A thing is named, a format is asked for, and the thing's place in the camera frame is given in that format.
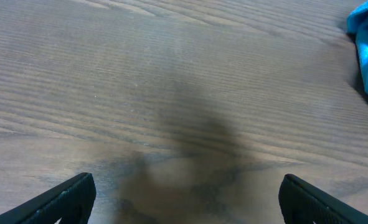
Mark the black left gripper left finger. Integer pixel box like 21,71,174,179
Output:
0,172,97,224

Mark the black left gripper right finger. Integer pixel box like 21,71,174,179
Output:
278,174,368,224

